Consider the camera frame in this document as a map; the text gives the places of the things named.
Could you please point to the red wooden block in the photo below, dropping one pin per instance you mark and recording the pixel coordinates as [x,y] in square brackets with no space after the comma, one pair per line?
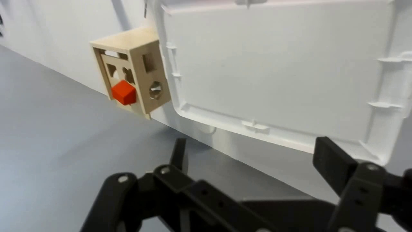
[123,91]

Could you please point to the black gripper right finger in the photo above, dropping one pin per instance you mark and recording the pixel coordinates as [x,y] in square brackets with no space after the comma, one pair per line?
[373,197]

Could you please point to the wooden shape sorter box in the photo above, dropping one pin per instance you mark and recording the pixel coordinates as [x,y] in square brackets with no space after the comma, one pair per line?
[148,81]

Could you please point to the white plastic lid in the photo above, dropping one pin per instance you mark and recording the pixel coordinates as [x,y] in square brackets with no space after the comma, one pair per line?
[278,64]

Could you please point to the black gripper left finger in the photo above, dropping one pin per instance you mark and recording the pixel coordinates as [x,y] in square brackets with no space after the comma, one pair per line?
[141,201]

